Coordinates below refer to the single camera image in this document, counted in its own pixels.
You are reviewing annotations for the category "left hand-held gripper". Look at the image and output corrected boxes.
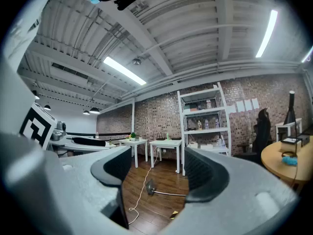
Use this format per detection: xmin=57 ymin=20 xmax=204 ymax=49
xmin=19 ymin=102 xmax=111 ymax=154

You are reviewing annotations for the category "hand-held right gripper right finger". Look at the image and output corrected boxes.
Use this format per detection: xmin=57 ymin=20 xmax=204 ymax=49
xmin=161 ymin=147 xmax=299 ymax=235

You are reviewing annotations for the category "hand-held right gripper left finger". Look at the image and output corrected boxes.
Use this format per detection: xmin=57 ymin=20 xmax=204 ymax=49
xmin=36 ymin=145 xmax=133 ymax=235

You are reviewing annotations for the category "round wooden table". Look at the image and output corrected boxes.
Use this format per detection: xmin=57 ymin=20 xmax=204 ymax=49
xmin=260 ymin=135 xmax=313 ymax=188

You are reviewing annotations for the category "small white table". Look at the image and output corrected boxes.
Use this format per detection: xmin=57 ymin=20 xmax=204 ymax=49
xmin=118 ymin=138 xmax=149 ymax=169

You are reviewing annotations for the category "small blue item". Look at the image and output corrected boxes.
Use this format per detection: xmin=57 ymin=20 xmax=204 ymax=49
xmin=281 ymin=155 xmax=299 ymax=166

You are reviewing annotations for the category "black office chair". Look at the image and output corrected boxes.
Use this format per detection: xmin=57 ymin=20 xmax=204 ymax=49
xmin=236 ymin=107 xmax=274 ymax=165

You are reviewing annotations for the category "black and beige device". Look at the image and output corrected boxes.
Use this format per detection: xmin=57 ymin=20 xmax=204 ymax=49
xmin=280 ymin=134 xmax=312 ymax=153

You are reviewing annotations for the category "fluorescent tube ceiling light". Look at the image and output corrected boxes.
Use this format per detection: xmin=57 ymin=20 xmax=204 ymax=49
xmin=102 ymin=56 xmax=147 ymax=86
xmin=301 ymin=46 xmax=313 ymax=64
xmin=255 ymin=9 xmax=279 ymax=59

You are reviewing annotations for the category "white side table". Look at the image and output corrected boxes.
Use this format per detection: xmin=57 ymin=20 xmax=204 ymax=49
xmin=275 ymin=117 xmax=303 ymax=142

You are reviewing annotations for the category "white metal shelf rack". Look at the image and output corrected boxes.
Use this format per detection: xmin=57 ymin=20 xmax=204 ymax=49
xmin=177 ymin=82 xmax=232 ymax=176

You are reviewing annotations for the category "black cone floor lamp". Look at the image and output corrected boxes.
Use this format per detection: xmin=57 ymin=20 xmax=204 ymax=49
xmin=283 ymin=90 xmax=298 ymax=126

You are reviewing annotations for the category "white power cable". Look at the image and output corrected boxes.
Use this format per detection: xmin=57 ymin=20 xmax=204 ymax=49
xmin=128 ymin=150 xmax=160 ymax=225

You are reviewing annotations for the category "thin black cable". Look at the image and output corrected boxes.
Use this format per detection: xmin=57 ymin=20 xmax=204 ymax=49
xmin=290 ymin=116 xmax=301 ymax=188

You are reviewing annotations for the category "white desk with cable grommet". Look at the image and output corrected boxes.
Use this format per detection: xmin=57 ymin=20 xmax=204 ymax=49
xmin=149 ymin=139 xmax=183 ymax=175

